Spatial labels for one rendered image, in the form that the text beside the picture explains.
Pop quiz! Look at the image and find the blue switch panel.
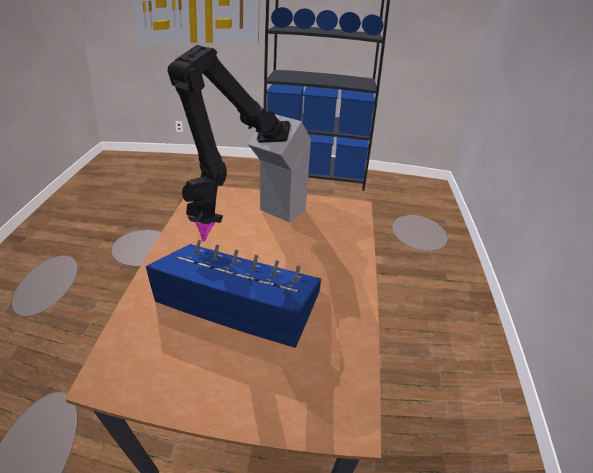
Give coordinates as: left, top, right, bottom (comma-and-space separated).
147, 240, 321, 348

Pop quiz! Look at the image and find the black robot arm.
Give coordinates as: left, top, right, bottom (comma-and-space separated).
167, 45, 290, 222

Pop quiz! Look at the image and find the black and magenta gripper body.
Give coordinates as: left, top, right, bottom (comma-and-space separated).
199, 213, 223, 224

